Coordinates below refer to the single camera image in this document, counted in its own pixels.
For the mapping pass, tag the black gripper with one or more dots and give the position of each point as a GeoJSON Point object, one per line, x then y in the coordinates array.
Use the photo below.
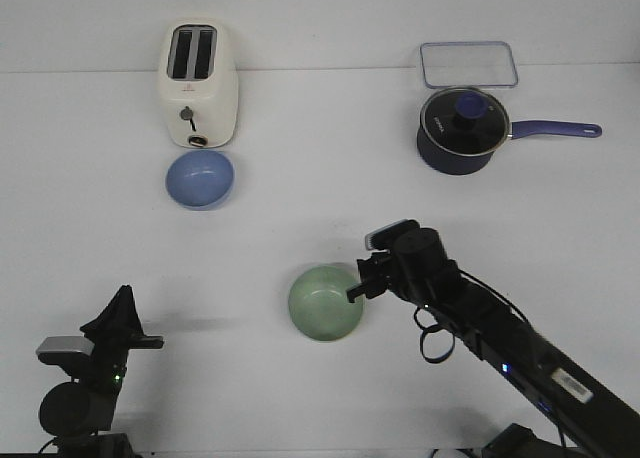
{"type": "Point", "coordinates": [378, 275]}
{"type": "Point", "coordinates": [114, 333]}

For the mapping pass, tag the green bowl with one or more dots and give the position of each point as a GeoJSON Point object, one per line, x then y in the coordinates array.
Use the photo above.
{"type": "Point", "coordinates": [318, 305]}

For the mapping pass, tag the blue bowl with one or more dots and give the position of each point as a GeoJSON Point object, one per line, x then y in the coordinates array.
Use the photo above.
{"type": "Point", "coordinates": [200, 179]}

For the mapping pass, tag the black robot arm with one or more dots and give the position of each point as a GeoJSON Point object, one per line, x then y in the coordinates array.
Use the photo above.
{"type": "Point", "coordinates": [411, 262]}
{"type": "Point", "coordinates": [78, 413]}

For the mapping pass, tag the dark blue saucepan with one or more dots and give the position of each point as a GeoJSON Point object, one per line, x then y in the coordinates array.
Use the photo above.
{"type": "Point", "coordinates": [453, 164]}

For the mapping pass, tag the glass pot lid blue knob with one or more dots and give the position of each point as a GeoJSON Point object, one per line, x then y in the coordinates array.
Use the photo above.
{"type": "Point", "coordinates": [464, 121]}

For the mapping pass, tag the clear plastic container lid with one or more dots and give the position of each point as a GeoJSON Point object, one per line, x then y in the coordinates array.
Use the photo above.
{"type": "Point", "coordinates": [483, 64]}

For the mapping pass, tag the cream two-slot toaster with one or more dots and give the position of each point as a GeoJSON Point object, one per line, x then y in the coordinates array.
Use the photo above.
{"type": "Point", "coordinates": [198, 84]}

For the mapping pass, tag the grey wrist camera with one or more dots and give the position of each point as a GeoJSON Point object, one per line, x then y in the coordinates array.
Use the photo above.
{"type": "Point", "coordinates": [383, 238]}
{"type": "Point", "coordinates": [56, 350]}

